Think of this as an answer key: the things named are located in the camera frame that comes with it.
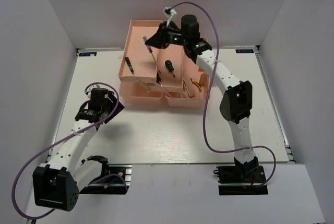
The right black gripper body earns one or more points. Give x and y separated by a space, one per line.
176 36

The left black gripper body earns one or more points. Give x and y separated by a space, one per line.
105 107

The purple handle screwdriver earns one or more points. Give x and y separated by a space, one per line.
151 52

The green stubby screwdriver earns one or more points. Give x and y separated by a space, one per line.
158 79
170 68

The pink plastic tool box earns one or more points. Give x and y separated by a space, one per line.
142 89

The black precision screwdriver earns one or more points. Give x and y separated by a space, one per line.
128 62

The yellow long-nose pliers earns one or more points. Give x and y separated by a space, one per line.
196 83

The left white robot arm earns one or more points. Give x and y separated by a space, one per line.
58 183

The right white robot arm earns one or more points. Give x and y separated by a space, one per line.
237 95

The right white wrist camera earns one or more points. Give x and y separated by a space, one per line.
169 13

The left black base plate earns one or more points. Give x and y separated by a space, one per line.
113 185

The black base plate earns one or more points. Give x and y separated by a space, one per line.
229 184
113 185

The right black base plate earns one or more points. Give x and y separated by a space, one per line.
229 184

